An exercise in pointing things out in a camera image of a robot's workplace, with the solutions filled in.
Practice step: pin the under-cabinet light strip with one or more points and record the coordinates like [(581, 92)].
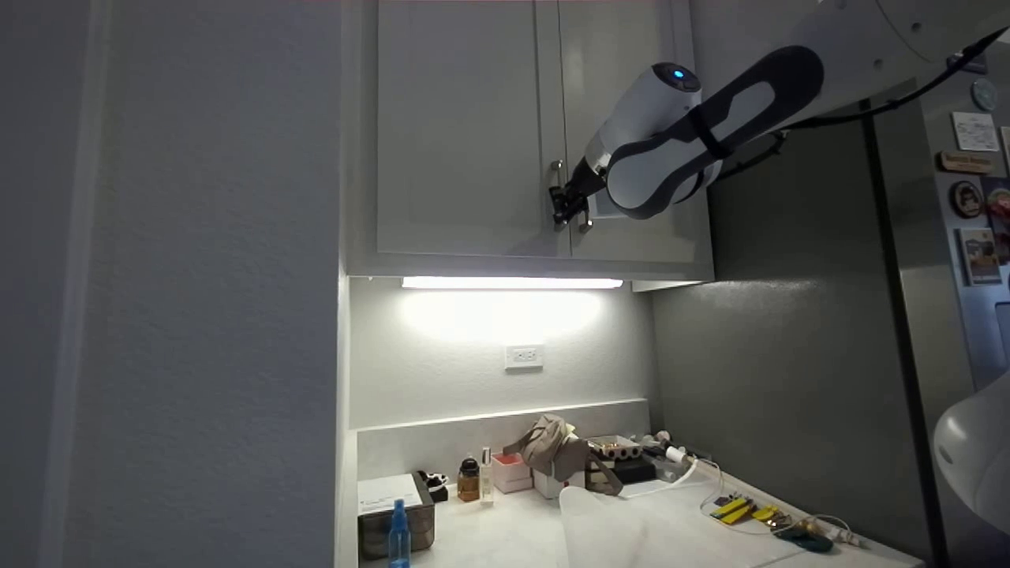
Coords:
[(511, 283)]

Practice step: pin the white square magnet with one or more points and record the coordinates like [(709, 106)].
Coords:
[(975, 131)]

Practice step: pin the pink box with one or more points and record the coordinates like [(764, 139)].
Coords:
[(511, 474)]

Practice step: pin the small yellow object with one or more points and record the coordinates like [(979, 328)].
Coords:
[(770, 515)]

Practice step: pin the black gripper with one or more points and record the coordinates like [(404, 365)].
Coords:
[(588, 179)]

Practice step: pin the black box with holes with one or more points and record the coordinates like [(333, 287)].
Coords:
[(632, 460)]

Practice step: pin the blue plastic bottle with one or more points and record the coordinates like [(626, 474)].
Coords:
[(399, 536)]

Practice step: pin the Los Angeles poster magnet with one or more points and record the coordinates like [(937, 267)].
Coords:
[(979, 255)]

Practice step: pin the slim white bottle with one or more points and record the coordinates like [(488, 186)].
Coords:
[(488, 476)]

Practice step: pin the red pink fridge magnet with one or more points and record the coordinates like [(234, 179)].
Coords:
[(998, 208)]

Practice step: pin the white wall cabinet frame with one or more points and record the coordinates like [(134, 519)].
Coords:
[(473, 267)]

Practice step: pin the round pale magnet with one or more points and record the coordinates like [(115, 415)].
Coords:
[(984, 96)]

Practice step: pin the white sheet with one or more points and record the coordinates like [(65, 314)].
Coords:
[(652, 525)]

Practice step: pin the round dark magnet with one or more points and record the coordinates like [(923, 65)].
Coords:
[(966, 199)]

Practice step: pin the white wall outlet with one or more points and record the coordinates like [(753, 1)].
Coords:
[(526, 356)]

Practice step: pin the dark metal box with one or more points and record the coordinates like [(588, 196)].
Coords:
[(419, 525)]

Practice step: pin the brown bar magnet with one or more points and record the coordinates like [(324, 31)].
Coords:
[(971, 165)]

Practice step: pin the small amber bottle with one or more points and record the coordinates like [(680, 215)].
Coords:
[(467, 480)]

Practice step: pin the stainless steel refrigerator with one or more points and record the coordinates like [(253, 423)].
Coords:
[(789, 367)]

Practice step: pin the brown crumpled cloth pile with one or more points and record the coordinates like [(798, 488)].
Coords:
[(552, 447)]

